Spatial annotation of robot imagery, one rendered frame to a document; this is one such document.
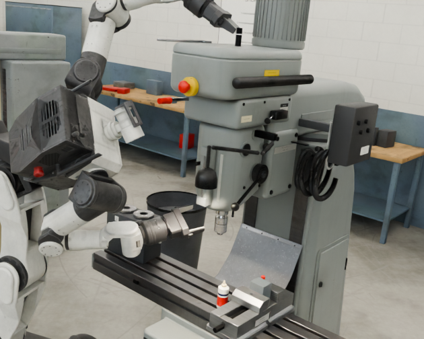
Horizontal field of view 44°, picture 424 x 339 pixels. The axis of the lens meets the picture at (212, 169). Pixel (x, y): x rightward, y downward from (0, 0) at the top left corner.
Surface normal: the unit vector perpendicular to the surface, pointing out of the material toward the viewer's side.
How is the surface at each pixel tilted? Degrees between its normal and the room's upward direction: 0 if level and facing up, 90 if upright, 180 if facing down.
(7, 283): 90
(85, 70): 61
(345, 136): 90
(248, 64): 90
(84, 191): 69
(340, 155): 90
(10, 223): 114
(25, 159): 74
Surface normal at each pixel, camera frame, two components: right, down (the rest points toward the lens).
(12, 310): -0.31, 0.61
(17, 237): -0.32, 0.22
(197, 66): -0.64, 0.15
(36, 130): -0.69, -0.15
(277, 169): 0.77, 0.23
